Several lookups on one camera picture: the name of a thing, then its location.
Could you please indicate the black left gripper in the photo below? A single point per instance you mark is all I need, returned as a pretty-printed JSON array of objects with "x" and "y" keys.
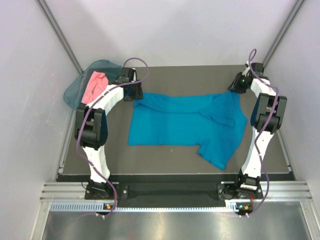
[{"x": 137, "y": 95}]

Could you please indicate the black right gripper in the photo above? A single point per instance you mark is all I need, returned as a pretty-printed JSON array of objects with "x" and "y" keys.
[{"x": 234, "y": 86}]

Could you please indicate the blue t shirt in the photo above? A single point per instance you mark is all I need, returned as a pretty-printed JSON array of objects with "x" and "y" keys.
[{"x": 213, "y": 122}]

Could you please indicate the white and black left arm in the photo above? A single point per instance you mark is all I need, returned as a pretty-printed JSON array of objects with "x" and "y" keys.
[{"x": 91, "y": 133}]

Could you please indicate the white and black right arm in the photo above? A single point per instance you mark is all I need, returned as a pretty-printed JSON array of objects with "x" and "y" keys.
[{"x": 266, "y": 118}]

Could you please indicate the pink t shirt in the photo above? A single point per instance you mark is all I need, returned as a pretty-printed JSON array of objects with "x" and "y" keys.
[{"x": 96, "y": 86}]

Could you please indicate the teal plastic bin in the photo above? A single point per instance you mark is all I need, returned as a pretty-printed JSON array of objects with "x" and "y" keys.
[{"x": 74, "y": 93}]

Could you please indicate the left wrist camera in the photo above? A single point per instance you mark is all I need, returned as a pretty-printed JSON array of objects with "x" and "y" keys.
[{"x": 126, "y": 75}]

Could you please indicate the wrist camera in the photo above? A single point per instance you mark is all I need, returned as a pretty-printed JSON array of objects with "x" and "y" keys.
[
  {"x": 256, "y": 67},
  {"x": 126, "y": 75}
]

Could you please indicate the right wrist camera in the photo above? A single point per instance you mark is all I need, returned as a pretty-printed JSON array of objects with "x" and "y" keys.
[{"x": 256, "y": 67}]

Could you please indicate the right aluminium frame post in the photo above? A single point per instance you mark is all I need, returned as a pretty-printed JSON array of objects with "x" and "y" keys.
[{"x": 298, "y": 4}]

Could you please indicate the aluminium frame post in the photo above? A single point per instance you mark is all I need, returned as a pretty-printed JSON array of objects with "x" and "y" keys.
[
  {"x": 59, "y": 33},
  {"x": 298, "y": 4}
]

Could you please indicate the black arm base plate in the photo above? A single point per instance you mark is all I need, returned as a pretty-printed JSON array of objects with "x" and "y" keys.
[{"x": 172, "y": 190}]

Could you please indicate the aluminium front rail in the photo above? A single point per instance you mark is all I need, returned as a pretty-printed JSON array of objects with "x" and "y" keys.
[{"x": 279, "y": 191}]

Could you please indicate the left aluminium frame post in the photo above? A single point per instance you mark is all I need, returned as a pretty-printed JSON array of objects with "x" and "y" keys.
[{"x": 59, "y": 33}]

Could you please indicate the slotted grey cable duct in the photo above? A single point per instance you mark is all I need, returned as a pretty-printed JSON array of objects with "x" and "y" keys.
[{"x": 102, "y": 207}]

